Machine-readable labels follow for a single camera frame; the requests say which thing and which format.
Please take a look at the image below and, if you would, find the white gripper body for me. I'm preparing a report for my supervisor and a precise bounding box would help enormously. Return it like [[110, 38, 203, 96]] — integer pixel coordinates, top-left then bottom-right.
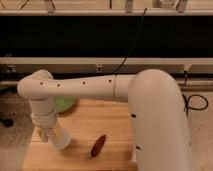
[[31, 113, 60, 142]]

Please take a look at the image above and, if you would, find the white ceramic cup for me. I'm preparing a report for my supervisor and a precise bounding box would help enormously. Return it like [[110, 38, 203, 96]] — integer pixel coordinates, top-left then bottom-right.
[[49, 123, 71, 150]]

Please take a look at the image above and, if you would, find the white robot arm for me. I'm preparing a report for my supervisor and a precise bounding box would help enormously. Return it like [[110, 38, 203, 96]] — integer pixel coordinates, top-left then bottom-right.
[[17, 69, 194, 171]]

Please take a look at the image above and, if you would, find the green ceramic bowl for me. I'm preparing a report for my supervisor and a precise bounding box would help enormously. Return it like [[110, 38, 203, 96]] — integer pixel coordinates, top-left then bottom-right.
[[54, 97, 76, 113]]

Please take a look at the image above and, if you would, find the black chair base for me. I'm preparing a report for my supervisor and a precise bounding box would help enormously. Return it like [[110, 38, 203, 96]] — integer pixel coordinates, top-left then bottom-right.
[[0, 85, 20, 128]]

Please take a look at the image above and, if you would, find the wooden board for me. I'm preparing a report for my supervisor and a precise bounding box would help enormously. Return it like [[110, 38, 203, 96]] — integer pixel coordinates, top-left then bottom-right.
[[23, 99, 137, 171]]

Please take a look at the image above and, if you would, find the brown oblong object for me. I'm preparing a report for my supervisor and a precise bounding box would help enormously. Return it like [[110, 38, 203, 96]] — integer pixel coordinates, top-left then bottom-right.
[[90, 135, 106, 157]]

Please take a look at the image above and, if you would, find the black hanging cable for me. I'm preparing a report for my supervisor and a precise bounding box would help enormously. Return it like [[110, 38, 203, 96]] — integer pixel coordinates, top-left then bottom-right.
[[112, 7, 148, 74]]

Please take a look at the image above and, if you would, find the black cable near arm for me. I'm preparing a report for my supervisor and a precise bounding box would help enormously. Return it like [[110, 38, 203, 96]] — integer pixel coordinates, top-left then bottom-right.
[[181, 93, 210, 116]]

